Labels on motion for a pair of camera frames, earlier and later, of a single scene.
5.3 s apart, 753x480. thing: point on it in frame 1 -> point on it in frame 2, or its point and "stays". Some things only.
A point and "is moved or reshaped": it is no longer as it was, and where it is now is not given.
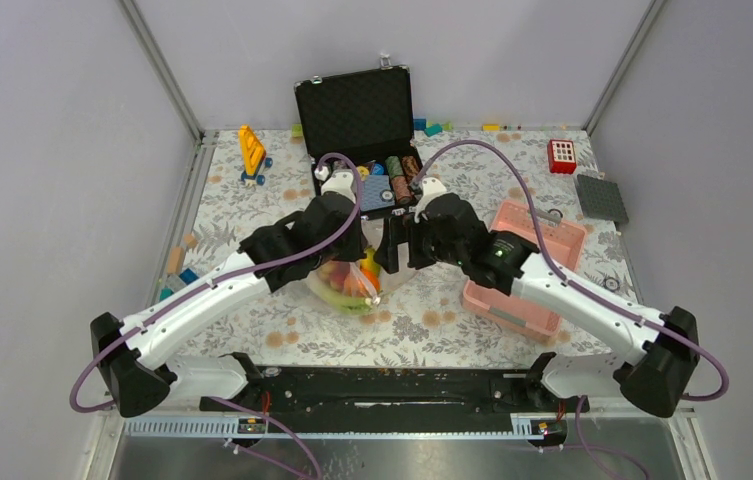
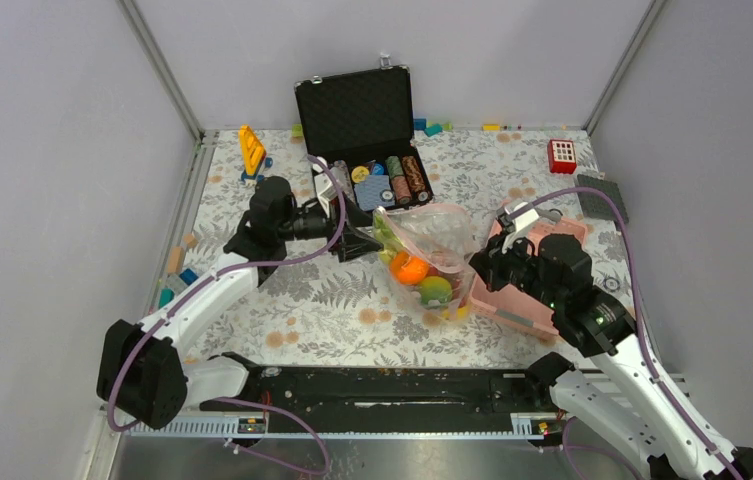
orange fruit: [362, 281] is moved or reshaped
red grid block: [562, 156] stays
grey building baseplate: [601, 199] stays
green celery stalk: [347, 304] is moved or reshaped
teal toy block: [433, 130] stays
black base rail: [397, 392] stays
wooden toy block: [175, 260] stays
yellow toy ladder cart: [254, 156] stays
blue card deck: [370, 192] stays
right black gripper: [399, 230] -> [492, 261]
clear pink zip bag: [355, 286] -> [426, 251]
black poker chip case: [365, 117] stays
